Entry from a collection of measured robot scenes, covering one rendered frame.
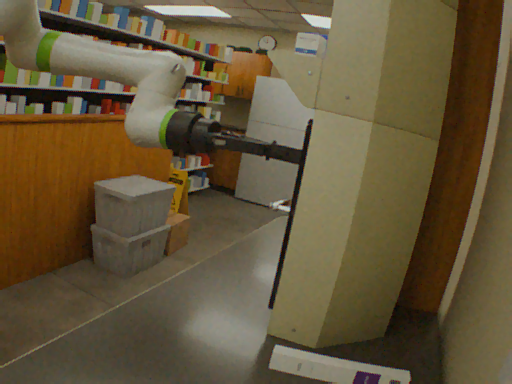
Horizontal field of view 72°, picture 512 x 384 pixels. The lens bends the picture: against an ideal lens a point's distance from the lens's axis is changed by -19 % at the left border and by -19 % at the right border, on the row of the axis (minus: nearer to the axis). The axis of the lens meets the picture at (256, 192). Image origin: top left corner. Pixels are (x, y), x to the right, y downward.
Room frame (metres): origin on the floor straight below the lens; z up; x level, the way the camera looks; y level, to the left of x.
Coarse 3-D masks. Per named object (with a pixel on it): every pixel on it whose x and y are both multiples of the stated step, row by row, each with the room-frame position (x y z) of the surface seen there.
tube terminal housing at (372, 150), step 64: (384, 0) 0.76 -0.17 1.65; (384, 64) 0.76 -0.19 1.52; (448, 64) 0.84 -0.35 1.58; (320, 128) 0.79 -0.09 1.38; (384, 128) 0.77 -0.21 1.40; (320, 192) 0.78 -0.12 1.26; (384, 192) 0.78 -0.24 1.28; (320, 256) 0.77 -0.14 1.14; (384, 256) 0.80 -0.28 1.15; (320, 320) 0.76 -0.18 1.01; (384, 320) 0.83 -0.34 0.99
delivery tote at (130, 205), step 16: (128, 176) 3.27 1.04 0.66; (96, 192) 2.85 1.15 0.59; (112, 192) 2.77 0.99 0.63; (128, 192) 2.78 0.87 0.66; (144, 192) 2.87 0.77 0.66; (160, 192) 3.05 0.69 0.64; (96, 208) 2.86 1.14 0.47; (112, 208) 2.79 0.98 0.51; (128, 208) 2.74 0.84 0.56; (144, 208) 2.89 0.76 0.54; (160, 208) 3.11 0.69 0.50; (96, 224) 2.87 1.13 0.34; (112, 224) 2.80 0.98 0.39; (128, 224) 2.75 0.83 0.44; (144, 224) 2.95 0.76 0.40; (160, 224) 3.17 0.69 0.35
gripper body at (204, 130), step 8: (200, 120) 0.90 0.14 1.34; (208, 120) 0.90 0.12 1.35; (216, 120) 0.91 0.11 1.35; (200, 128) 0.88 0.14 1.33; (208, 128) 0.88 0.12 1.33; (216, 128) 0.91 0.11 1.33; (192, 136) 0.88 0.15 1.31; (200, 136) 0.88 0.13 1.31; (208, 136) 0.87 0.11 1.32; (232, 136) 0.88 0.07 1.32; (192, 144) 0.89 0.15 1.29; (200, 144) 0.88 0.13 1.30; (208, 144) 0.89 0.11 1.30; (200, 152) 0.90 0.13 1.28; (208, 152) 0.89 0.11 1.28
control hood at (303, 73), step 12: (276, 60) 0.82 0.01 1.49; (288, 60) 0.81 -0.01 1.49; (300, 60) 0.81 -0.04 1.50; (312, 60) 0.80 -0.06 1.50; (288, 72) 0.81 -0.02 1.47; (300, 72) 0.81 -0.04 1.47; (312, 72) 0.80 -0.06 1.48; (300, 84) 0.80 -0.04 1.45; (312, 84) 0.80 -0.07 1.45; (300, 96) 0.80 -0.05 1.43; (312, 96) 0.79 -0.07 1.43; (312, 108) 0.81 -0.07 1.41
